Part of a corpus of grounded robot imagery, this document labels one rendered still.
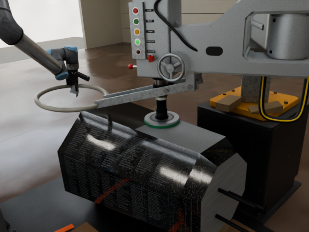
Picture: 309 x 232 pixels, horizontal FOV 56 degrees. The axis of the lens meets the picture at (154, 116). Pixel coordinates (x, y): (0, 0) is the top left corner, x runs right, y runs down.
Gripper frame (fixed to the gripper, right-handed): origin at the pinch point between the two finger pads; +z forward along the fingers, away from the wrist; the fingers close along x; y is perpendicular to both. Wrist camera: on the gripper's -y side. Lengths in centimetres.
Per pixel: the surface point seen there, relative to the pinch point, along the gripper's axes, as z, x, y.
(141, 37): -54, 62, -41
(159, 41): -53, 66, -50
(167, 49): -49, 68, -54
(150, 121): -5, 61, -47
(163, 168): 6, 94, -50
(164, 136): -4, 78, -53
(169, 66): -42, 75, -54
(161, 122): -6, 64, -54
